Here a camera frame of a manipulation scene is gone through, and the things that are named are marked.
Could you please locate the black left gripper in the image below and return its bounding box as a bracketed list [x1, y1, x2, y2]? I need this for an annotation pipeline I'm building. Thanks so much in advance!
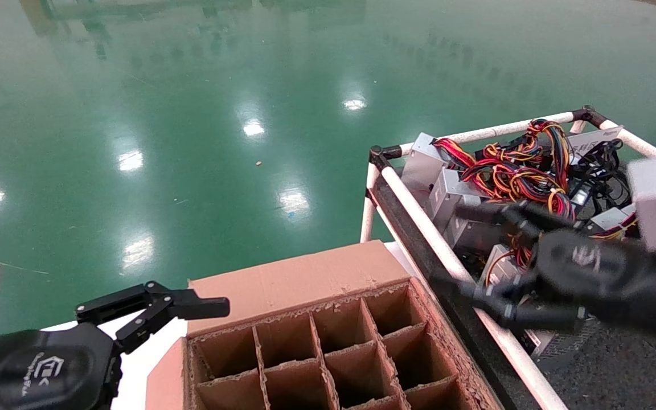
[0, 322, 122, 410]

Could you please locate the black power cord with plug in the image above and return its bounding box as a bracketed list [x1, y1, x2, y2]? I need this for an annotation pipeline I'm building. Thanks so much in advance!
[568, 138, 625, 212]

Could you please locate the white labelled power supply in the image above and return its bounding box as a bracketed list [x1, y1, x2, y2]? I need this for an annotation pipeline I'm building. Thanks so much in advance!
[567, 125, 625, 163]

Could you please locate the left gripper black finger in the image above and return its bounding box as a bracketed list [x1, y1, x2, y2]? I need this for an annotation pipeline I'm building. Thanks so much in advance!
[75, 281, 231, 354]

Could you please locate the silver computer power supply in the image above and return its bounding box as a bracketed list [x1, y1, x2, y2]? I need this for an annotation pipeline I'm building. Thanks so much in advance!
[479, 244, 534, 285]
[522, 327, 596, 359]
[401, 133, 453, 208]
[444, 195, 515, 258]
[428, 169, 491, 228]
[587, 205, 639, 234]

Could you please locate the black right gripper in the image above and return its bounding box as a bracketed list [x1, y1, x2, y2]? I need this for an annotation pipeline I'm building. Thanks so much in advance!
[455, 199, 656, 338]

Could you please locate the cardboard box with dividers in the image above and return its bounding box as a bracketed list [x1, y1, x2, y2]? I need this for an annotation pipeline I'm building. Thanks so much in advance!
[146, 239, 502, 410]

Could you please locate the black coiled power cord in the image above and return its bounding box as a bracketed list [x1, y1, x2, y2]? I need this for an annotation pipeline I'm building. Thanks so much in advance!
[596, 165, 633, 211]

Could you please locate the white pipe frame cart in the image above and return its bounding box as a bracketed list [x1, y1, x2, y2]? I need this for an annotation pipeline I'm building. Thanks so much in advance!
[360, 105, 656, 410]

